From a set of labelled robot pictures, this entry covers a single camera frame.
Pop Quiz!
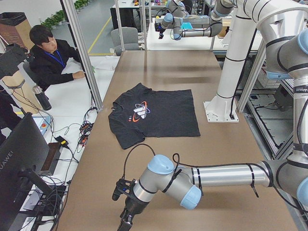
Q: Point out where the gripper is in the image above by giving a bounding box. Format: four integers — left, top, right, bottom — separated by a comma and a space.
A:
159, 27, 165, 36
117, 197, 149, 231

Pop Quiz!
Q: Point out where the black graphic t-shirt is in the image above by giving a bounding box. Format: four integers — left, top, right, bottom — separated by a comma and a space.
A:
108, 83, 200, 149

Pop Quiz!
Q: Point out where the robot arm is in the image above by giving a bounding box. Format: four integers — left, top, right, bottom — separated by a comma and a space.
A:
155, 0, 236, 40
112, 0, 308, 231

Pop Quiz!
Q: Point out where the grey office chair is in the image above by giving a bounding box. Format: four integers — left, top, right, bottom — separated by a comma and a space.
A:
111, 27, 140, 56

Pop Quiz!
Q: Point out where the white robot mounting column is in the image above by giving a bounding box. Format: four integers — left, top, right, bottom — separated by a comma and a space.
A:
204, 0, 256, 123

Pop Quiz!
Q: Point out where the red black usb hub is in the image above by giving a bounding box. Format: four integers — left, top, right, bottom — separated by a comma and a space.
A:
79, 121, 94, 135

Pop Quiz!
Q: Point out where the black power adapter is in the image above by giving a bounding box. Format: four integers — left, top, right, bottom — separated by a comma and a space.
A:
54, 136, 68, 148

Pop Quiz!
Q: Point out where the seated man in black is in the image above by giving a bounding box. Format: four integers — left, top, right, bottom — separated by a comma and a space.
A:
29, 25, 85, 91

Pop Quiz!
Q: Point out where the black Huawei monitor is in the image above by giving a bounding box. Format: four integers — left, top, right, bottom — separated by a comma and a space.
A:
0, 113, 51, 231

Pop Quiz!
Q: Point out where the dark water bottle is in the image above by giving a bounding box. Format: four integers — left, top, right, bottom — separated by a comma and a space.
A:
32, 85, 51, 111

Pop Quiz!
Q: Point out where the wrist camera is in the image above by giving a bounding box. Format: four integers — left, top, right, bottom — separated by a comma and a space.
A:
154, 23, 162, 32
112, 179, 135, 201

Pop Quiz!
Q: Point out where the aluminium frame post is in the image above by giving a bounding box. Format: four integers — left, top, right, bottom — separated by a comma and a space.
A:
60, 0, 103, 111

